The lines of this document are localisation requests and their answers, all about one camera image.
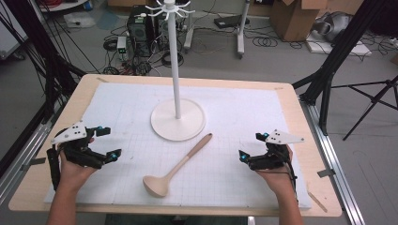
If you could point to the flat black device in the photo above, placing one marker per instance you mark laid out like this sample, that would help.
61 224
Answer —
230 21

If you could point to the cardboard box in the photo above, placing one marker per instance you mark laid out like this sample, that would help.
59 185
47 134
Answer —
292 20

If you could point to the white grid mat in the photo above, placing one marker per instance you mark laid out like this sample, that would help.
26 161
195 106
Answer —
237 109

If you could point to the thin wooden stick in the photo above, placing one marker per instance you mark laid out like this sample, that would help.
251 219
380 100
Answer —
317 202

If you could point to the black computer tower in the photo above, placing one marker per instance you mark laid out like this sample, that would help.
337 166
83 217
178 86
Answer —
140 29

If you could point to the small box with green light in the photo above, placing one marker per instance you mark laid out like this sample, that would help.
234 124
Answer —
121 44

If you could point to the white stand leg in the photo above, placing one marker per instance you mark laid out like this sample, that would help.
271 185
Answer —
240 34
188 34

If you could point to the white foam board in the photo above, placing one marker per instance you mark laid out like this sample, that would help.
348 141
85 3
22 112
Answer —
359 50

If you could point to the person's left hand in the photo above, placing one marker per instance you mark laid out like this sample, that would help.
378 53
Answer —
72 173

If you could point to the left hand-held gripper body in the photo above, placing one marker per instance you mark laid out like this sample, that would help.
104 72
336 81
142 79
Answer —
69 133

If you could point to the white hook rack stand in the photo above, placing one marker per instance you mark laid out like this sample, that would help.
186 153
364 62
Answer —
176 78

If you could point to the black frame post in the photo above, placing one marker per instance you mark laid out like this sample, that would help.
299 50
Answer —
37 47
342 47

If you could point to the person's right hand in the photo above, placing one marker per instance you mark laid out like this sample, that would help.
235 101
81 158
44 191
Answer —
280 178

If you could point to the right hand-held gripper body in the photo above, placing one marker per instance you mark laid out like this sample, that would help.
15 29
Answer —
281 137

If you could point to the grey bag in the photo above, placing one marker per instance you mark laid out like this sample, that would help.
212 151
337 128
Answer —
333 26

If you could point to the metal rail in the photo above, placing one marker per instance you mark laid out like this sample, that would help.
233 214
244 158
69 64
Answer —
22 159
334 162

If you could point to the black tripod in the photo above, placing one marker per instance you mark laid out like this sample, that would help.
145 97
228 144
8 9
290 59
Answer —
374 100

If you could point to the beige ladle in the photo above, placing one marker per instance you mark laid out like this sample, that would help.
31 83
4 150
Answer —
184 161

